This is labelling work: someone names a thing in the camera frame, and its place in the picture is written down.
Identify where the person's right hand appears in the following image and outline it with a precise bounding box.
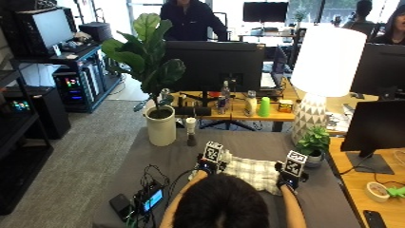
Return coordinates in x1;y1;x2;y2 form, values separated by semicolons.
275;161;311;190

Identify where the person's left hand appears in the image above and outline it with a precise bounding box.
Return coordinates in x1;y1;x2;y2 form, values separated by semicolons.
193;154;231;176

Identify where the white checked cloth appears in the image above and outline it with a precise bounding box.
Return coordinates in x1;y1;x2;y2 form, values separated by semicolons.
188;149;284;197

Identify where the white marker cube on right glove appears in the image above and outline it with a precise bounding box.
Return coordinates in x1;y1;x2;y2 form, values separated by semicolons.
283;150;309;178

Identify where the white marker cube on glove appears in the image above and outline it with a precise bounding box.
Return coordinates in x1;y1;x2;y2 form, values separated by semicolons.
283;150;309;178
201;141;225;164

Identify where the white marker cube on left glove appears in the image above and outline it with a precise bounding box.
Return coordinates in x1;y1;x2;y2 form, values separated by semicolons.
201;141;225;164

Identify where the small green plant in pot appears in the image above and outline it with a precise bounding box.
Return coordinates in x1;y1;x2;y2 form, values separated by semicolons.
295;126;332;169

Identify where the white and brown grinder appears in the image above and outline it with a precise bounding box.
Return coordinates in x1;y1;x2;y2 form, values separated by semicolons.
185;117;199;147

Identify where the long wooden desk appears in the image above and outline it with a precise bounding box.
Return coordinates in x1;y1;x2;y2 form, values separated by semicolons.
144;77;303;132

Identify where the flat black box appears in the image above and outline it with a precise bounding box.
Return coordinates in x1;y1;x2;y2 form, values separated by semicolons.
173;105;213;117

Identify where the drinks can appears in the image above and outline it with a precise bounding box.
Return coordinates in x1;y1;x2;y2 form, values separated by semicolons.
215;95;227;115

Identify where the large leafy plant in white pot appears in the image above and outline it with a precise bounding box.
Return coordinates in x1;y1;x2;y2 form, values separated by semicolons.
100;12;188;147

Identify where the green plastic cup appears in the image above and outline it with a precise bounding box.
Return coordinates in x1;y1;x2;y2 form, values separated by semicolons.
257;96;272;118

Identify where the yellow box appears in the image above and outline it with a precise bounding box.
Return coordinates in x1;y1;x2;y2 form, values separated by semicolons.
277;99;295;113

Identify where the black device with blue screen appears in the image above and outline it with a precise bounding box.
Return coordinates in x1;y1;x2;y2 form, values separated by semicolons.
133;180;167;217

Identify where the clear bottle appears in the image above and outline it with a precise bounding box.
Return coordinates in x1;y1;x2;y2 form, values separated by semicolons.
220;80;232;110

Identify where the beige tape roll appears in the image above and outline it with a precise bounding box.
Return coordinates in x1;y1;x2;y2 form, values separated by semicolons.
365;180;392;203

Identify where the glass jar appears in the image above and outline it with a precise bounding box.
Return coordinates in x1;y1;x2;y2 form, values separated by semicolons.
159;87;172;105

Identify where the black monitor with flat base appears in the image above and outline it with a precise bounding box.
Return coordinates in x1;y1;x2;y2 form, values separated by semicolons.
341;99;405;175

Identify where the black power bank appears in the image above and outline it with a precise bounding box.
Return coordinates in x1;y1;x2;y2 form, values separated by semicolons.
108;193;136;222

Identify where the black smartphone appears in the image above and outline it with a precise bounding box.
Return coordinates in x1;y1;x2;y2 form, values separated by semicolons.
363;209;388;228

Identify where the green plastic object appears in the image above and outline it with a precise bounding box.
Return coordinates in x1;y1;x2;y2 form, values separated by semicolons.
385;185;405;199

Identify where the open laptop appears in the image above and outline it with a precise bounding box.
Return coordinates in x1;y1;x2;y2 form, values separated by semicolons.
260;46;291;91

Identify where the black monitor with cross stand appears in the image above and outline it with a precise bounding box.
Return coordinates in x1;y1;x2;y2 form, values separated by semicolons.
164;40;267;108

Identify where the white lamp with patterned base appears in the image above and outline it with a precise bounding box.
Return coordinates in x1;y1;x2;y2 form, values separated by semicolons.
291;26;368;145

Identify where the black monitor without visible stand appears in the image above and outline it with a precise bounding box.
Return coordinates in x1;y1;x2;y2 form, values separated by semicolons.
349;42;405;101

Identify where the computer tower with coloured lights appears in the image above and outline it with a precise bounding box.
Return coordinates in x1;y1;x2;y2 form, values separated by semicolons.
52;67;92;107

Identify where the dark blue equipment cart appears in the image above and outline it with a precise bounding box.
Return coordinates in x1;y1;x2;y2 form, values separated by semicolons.
16;44;124;114

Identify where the black shelf rack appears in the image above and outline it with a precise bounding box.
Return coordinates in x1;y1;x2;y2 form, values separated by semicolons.
0;60;56;217

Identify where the black case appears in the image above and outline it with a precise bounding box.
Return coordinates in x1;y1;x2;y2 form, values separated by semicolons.
79;22;115;44

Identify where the monitor with white screen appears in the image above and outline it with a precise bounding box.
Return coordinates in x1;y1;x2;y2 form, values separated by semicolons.
16;7;79;58

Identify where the black monitor cable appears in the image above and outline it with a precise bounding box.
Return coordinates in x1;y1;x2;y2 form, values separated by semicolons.
340;151;405;188

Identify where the black cable bundle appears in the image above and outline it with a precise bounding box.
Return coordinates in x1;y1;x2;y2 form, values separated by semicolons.
140;163;195;203

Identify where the wooden desk with cables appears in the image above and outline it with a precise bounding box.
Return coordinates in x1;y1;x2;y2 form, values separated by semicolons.
327;136;405;228

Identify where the black wall screen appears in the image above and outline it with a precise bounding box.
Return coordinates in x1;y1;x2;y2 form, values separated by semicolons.
241;1;291;23

